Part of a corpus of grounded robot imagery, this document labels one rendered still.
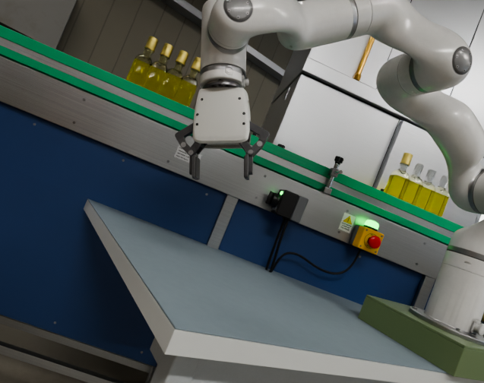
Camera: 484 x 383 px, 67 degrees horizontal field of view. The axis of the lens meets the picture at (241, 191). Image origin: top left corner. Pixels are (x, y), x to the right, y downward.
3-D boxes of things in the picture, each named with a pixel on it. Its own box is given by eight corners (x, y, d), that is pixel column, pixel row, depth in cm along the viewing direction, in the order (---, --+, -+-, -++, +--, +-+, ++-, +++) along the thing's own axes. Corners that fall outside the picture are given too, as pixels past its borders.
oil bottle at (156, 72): (147, 124, 131) (177, 52, 132) (144, 121, 125) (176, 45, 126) (131, 117, 130) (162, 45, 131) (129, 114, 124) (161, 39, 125)
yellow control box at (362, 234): (365, 252, 123) (374, 232, 123) (377, 257, 115) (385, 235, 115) (347, 245, 122) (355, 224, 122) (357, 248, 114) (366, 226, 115)
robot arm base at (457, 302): (507, 351, 89) (532, 280, 89) (462, 340, 80) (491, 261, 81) (436, 316, 106) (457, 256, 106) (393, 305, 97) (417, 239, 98)
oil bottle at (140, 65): (131, 117, 130) (162, 45, 131) (128, 114, 124) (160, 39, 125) (116, 111, 129) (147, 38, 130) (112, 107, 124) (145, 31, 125)
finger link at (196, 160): (200, 144, 68) (199, 180, 67) (183, 144, 68) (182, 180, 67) (197, 140, 65) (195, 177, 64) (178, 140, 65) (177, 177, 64)
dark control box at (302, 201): (292, 222, 119) (302, 197, 119) (298, 225, 111) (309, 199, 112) (269, 213, 118) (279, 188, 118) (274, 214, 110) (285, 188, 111)
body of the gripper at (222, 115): (252, 93, 70) (251, 150, 69) (200, 93, 71) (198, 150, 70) (248, 75, 63) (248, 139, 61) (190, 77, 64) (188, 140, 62)
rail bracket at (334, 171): (328, 197, 123) (343, 159, 123) (336, 197, 115) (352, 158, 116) (317, 192, 122) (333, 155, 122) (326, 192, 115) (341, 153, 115)
